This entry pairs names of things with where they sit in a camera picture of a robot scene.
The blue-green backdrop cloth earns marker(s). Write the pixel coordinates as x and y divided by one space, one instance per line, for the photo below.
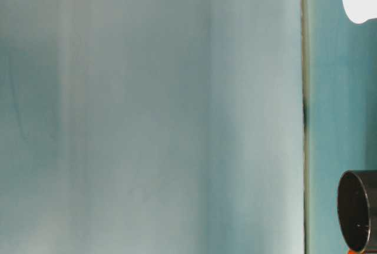
147 112

